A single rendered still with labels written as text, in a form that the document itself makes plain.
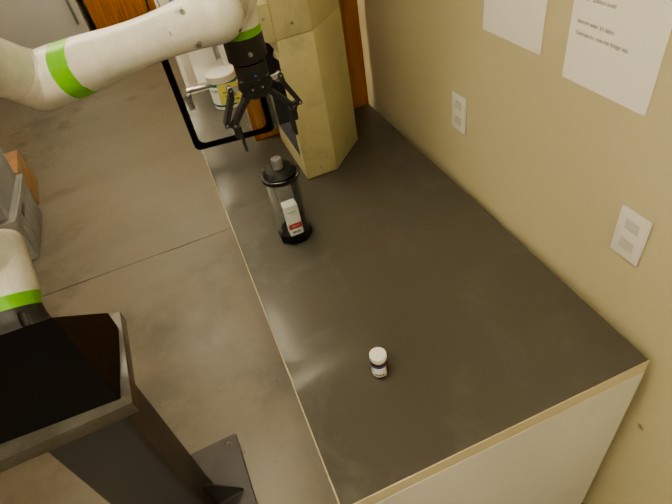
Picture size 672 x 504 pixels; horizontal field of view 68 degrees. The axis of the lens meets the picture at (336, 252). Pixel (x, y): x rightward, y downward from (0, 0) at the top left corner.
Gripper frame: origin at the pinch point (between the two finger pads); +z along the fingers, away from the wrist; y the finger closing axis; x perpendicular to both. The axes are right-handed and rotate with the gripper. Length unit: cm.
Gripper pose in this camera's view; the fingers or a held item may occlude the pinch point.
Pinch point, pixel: (269, 136)
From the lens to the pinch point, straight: 132.4
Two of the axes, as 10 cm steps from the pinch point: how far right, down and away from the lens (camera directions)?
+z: 1.5, 7.2, 6.8
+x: 3.6, 5.9, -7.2
